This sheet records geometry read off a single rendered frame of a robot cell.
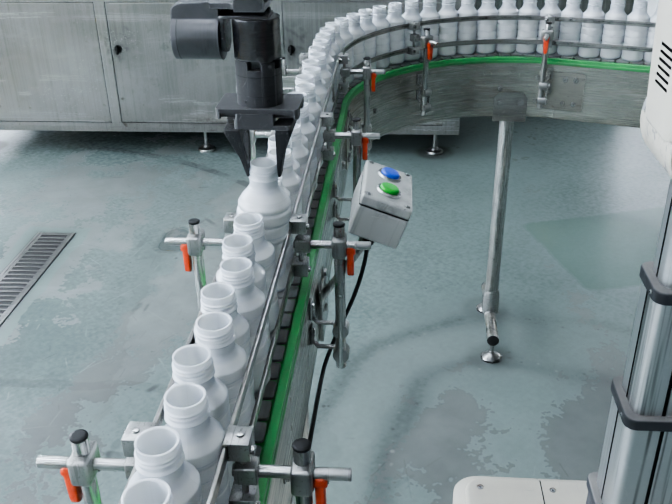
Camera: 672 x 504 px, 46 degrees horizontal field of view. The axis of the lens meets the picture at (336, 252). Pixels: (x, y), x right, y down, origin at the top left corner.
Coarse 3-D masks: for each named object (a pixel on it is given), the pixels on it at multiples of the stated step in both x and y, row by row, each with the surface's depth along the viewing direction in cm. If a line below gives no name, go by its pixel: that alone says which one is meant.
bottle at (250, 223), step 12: (240, 216) 100; (252, 216) 101; (240, 228) 98; (252, 228) 98; (264, 240) 101; (264, 252) 100; (264, 264) 100; (276, 288) 104; (276, 300) 105; (276, 312) 105
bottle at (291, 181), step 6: (270, 150) 121; (288, 150) 121; (270, 156) 119; (288, 156) 119; (288, 162) 120; (288, 168) 120; (282, 174) 120; (288, 174) 120; (294, 174) 121; (282, 180) 120; (288, 180) 120; (294, 180) 121; (300, 180) 122; (288, 186) 120; (294, 186) 120; (294, 192) 121; (294, 198) 121; (300, 204) 123; (300, 210) 123; (294, 234) 124; (294, 252) 126
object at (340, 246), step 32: (352, 128) 151; (192, 224) 112; (224, 224) 111; (192, 256) 115; (352, 256) 112; (320, 320) 120; (96, 448) 74; (128, 448) 71; (96, 480) 75; (256, 480) 72; (320, 480) 72
